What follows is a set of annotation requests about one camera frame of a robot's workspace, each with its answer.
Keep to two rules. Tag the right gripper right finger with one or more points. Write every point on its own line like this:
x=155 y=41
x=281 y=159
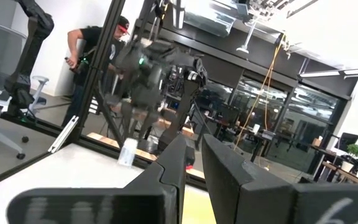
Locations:
x=253 y=199

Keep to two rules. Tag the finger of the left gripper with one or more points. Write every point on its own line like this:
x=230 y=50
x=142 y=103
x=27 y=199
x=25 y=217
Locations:
x=146 y=121
x=128 y=123

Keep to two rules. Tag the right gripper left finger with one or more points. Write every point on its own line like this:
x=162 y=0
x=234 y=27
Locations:
x=154 y=193

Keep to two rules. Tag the teal tinted medicine bottle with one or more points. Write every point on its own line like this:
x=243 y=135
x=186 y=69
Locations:
x=127 y=152

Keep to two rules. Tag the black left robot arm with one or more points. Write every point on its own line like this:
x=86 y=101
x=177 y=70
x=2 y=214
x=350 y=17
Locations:
x=182 y=105

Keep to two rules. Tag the black background robot arm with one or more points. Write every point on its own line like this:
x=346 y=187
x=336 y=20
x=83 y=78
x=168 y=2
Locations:
x=26 y=56

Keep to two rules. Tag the yellow translucent plastic bin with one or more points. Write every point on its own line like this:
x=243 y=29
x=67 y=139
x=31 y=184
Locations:
x=197 y=208

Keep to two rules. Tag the silver aluminium extrusion piece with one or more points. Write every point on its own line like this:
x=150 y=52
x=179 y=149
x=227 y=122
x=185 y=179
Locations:
x=64 y=133

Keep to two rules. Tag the person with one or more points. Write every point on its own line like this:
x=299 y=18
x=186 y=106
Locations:
x=87 y=40

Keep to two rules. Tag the wooden office desk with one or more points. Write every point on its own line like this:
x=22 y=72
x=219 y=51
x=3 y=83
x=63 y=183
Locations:
x=337 y=169

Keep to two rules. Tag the white pendant lamp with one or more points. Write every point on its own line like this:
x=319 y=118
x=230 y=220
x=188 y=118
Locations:
x=242 y=49

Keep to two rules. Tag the black desk monitor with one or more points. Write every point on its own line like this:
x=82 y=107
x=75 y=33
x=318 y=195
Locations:
x=348 y=140

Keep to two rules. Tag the small potted desk plant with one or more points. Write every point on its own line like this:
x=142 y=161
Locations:
x=354 y=150

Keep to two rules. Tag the long ceiling light fixture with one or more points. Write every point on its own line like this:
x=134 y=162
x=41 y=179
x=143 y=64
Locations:
x=322 y=73

